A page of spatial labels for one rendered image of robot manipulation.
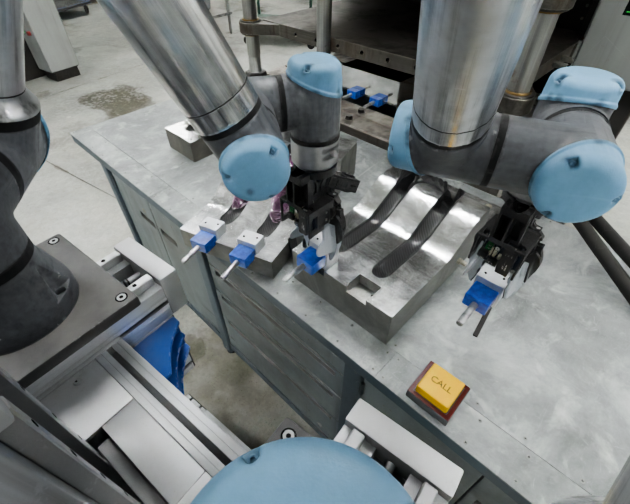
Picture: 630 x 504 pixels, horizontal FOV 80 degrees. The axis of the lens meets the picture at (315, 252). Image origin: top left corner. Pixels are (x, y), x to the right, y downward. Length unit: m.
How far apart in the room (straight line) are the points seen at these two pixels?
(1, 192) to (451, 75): 0.48
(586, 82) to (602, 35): 0.80
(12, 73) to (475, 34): 0.49
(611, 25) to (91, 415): 1.35
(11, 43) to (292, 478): 0.52
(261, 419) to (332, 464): 1.39
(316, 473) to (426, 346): 0.62
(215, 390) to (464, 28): 1.53
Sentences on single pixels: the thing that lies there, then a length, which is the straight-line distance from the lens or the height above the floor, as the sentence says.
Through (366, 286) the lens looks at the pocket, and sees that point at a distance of 0.77.
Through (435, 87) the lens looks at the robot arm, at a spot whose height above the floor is 1.34.
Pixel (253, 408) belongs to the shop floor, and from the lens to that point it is 1.59.
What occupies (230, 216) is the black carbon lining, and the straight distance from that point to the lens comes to 0.98.
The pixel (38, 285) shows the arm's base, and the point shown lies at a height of 1.10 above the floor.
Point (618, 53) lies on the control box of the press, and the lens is 1.30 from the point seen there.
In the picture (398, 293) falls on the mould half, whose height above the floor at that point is 0.89.
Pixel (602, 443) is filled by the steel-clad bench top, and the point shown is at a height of 0.80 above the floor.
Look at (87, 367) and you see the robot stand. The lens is 0.66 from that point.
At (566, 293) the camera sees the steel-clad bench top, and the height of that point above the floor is 0.80.
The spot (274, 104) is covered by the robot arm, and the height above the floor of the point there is 1.24.
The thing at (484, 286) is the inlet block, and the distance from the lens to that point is 0.73.
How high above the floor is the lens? 1.45
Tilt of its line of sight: 44 degrees down
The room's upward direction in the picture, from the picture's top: straight up
